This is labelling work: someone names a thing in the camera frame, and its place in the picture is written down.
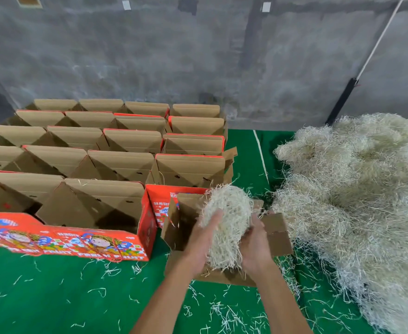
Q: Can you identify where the person's right hand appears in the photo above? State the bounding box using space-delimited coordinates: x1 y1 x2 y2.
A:
238 211 279 280

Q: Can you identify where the person's left hand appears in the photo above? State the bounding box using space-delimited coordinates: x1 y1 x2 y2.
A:
181 208 226 277

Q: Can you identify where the red printed cardboard box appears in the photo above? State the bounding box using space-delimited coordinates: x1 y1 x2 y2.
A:
161 193 295 287

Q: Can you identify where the handful of shredded filler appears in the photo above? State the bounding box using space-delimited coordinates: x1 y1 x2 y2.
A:
198 184 255 271

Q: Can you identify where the pile of shredded paper filler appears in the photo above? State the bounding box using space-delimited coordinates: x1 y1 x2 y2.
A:
269 112 408 334

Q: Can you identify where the group of red fruit boxes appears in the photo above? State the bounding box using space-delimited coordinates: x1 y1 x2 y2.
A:
0 98 238 262

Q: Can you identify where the person's left forearm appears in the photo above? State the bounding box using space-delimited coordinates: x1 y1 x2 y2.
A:
131 257 206 334

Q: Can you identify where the person's right forearm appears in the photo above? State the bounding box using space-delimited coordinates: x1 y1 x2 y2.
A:
249 264 313 334

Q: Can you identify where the white pole with black grip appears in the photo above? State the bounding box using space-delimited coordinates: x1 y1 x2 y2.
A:
325 0 407 127

